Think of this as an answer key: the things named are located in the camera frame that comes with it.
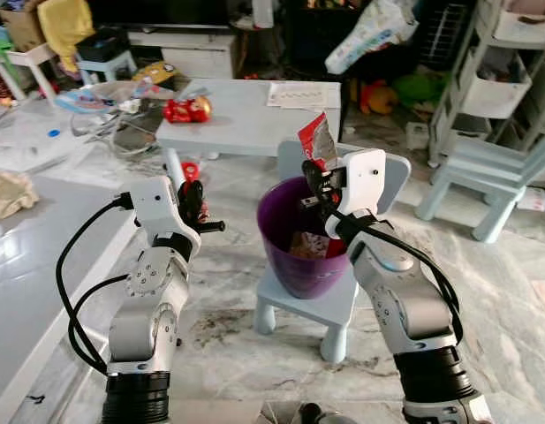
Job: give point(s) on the light blue low table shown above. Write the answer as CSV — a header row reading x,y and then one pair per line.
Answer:
x,y
246,119

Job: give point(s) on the red and gold toy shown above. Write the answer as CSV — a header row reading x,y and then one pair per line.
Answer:
x,y
187,109

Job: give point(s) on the green plastic toy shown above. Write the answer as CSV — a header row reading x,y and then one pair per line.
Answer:
x,y
422,88

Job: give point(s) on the brown cardboard box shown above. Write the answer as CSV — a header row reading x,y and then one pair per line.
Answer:
x,y
23,26

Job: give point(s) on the yellow cloth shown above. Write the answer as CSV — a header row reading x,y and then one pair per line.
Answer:
x,y
64,26

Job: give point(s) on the light blue square stool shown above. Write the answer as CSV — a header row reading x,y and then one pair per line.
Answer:
x,y
106,64

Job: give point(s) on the small white bottle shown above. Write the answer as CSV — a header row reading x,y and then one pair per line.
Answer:
x,y
532,200

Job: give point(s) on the black television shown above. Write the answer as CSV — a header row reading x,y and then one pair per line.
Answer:
x,y
157,11

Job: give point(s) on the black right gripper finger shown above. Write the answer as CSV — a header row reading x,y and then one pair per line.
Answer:
x,y
316,175
309,203

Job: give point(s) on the white printed paper sheet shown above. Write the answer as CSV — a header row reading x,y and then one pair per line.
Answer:
x,y
300,94

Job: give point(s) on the small red plastic toy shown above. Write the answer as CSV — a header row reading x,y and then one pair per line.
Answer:
x,y
190,170

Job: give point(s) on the grey shelf unit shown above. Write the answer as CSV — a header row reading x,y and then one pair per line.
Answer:
x,y
453,106

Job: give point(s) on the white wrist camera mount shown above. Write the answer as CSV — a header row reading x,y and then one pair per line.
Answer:
x,y
362,181
157,201

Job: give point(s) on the small white side table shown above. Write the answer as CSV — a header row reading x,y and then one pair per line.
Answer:
x,y
29,60

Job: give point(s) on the black box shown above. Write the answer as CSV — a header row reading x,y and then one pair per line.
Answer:
x,y
106,44

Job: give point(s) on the small white shelf bin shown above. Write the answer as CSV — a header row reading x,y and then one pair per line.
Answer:
x,y
524,31

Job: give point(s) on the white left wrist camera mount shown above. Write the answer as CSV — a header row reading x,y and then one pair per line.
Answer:
x,y
157,201

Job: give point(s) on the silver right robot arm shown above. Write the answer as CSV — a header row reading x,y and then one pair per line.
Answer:
x,y
404,300

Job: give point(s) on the orange plush toy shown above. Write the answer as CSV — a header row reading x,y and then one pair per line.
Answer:
x,y
380,99

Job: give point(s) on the yellow snack package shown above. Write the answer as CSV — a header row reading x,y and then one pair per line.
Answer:
x,y
155,72

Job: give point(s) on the clear plastic bag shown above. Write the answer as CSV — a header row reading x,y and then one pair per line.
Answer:
x,y
122,124

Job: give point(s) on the torn red snack packet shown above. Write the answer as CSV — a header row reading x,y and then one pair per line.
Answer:
x,y
318,140

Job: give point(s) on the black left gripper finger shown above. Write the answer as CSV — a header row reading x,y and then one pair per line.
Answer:
x,y
191,193
214,227

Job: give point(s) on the purple plastic rubbish bin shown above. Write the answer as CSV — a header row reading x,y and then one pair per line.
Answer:
x,y
294,265

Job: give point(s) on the white printed plastic bag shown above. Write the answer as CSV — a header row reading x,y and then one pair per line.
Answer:
x,y
369,40

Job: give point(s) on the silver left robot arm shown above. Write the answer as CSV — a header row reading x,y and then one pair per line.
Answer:
x,y
153,300

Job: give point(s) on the white television cabinet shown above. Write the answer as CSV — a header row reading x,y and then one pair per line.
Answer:
x,y
201,53

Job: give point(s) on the large white shelf bin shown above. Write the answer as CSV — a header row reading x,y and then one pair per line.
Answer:
x,y
495,93

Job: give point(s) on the blue printed plastic bag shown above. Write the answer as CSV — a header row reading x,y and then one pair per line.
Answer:
x,y
87,99

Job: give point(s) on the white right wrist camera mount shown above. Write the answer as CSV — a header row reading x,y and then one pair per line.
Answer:
x,y
362,181

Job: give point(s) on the crumpled white tissue paper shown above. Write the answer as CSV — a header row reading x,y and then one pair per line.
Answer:
x,y
9,194

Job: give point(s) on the light blue child chair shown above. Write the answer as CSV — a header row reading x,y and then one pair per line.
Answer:
x,y
321,305
484,168

